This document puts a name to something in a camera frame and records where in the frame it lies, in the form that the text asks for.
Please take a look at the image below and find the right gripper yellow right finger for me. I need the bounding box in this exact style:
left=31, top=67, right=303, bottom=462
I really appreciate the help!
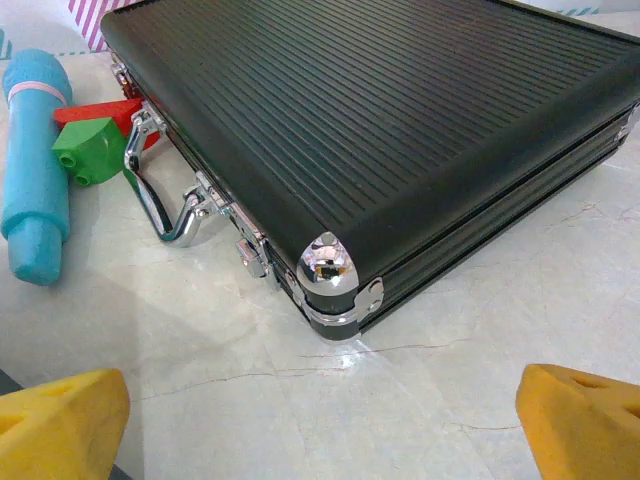
left=514, top=363, right=640, bottom=480

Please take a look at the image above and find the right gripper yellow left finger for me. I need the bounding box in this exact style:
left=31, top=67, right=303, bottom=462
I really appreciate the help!
left=0, top=368, right=132, bottom=480

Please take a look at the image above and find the blue foam toy microphone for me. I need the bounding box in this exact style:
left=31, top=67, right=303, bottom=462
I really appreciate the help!
left=0, top=48, right=72, bottom=287

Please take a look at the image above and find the green plastic building block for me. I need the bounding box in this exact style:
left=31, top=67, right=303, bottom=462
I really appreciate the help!
left=51, top=117, right=126, bottom=187

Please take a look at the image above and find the red plastic building block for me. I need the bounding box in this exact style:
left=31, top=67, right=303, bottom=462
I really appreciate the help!
left=53, top=82, right=166, bottom=139

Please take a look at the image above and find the black ribbed aluminium case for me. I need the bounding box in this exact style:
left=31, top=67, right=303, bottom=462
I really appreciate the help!
left=98, top=0, right=640, bottom=346

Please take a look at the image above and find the pink striped white box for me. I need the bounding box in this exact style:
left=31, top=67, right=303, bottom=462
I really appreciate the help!
left=67, top=0, right=119, bottom=54

